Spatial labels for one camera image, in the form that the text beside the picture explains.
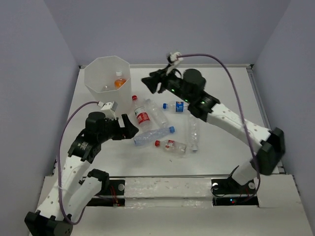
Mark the crushed red cap cola bottle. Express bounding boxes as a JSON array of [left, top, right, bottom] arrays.
[[155, 140, 187, 155]]

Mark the white octagonal plastic bin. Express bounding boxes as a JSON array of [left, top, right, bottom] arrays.
[[84, 56, 132, 115]]

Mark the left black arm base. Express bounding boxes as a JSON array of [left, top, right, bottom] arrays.
[[87, 179, 126, 207]]

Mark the red cap red label bottle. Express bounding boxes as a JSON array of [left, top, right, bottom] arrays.
[[132, 95, 152, 132]]

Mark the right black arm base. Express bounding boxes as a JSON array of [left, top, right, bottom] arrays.
[[211, 178, 259, 207]]

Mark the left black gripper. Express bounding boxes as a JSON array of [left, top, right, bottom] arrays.
[[98, 114, 138, 142]]

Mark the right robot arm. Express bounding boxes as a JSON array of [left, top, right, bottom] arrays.
[[141, 69, 285, 193]]

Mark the clear bottle blue cap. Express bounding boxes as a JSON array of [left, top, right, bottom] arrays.
[[133, 126, 175, 147]]

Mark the orange tea bottle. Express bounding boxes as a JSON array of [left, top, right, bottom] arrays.
[[114, 71, 126, 89]]

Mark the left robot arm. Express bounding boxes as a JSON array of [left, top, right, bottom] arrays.
[[25, 112, 139, 236]]

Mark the blue label water bottle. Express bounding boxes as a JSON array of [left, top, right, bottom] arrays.
[[162, 101, 188, 114]]

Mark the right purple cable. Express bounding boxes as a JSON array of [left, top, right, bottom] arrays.
[[177, 53, 261, 204]]

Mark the clear unlabelled crushed bottle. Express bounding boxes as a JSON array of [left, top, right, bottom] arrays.
[[144, 99, 169, 128]]

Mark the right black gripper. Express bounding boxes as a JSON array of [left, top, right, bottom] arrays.
[[140, 63, 189, 103]]

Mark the purple cable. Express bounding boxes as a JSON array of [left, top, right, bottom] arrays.
[[177, 53, 261, 204], [56, 101, 99, 226]]

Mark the black label black cap bottle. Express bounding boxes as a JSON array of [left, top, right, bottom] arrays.
[[101, 86, 112, 92]]

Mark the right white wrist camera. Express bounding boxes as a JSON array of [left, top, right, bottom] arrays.
[[166, 52, 183, 75]]

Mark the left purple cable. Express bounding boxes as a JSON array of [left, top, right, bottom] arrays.
[[56, 101, 99, 226]]

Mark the clear ribbed white cap bottle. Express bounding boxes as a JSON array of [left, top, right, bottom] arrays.
[[188, 114, 200, 153]]

